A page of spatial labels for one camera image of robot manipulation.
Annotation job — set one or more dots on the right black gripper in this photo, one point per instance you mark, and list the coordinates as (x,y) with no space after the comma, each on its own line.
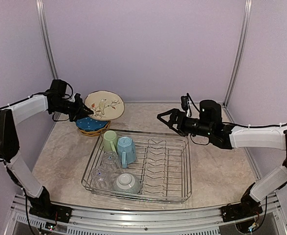
(175,112)

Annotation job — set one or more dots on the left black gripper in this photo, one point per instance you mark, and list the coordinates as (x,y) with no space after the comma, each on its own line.
(79,111)

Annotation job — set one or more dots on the blue polka dot plate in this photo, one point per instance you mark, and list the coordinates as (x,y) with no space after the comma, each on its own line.
(89,124)

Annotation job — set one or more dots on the yellow polka dot plate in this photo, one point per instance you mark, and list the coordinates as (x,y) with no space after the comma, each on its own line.
(106,127)
(91,134)

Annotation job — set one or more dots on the cream white plate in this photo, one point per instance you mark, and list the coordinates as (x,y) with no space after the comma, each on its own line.
(105,105)

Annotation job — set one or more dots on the green ceramic mug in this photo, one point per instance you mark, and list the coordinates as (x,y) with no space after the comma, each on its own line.
(110,140)

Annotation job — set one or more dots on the light blue ceramic mug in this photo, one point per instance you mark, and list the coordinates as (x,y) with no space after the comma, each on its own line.
(126,151)

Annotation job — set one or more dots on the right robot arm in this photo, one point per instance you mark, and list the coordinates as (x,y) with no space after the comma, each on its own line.
(226,135)

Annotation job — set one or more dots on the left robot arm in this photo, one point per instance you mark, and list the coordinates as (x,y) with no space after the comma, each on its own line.
(53,100)

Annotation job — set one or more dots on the clear glass cup rear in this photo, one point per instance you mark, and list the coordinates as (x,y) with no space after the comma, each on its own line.
(111,160)

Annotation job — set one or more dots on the clear glass cup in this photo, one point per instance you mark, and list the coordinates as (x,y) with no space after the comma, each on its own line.
(111,160)
(100,178)

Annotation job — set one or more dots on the clear glass cup front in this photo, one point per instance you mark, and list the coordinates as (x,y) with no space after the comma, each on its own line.
(100,178)

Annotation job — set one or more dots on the grey ceramic bowl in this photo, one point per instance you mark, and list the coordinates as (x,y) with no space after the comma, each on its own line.
(127,183)

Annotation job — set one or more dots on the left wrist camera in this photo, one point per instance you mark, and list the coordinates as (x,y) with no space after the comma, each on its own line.
(76,97)

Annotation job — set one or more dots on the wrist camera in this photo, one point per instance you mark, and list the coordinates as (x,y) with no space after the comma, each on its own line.
(185,105)
(76,97)

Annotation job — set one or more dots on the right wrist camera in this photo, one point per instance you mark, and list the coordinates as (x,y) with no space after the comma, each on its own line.
(185,105)

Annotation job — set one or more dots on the metal wire dish rack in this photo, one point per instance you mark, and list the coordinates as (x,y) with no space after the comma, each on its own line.
(161,172)

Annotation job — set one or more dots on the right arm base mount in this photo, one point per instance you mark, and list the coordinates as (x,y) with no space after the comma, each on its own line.
(232,212)

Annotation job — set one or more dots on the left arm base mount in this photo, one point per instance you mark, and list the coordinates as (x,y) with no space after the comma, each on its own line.
(55,212)

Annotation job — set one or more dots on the aluminium front frame rail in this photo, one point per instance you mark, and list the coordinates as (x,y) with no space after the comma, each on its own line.
(95,221)

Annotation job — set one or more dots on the left aluminium corner post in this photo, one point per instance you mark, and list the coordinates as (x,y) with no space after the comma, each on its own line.
(50,52)

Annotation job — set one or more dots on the aluminium corner post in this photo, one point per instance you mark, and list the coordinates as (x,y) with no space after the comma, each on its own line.
(50,52)
(239,52)

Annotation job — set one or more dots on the right aluminium corner post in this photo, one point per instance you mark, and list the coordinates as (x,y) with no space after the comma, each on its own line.
(239,52)

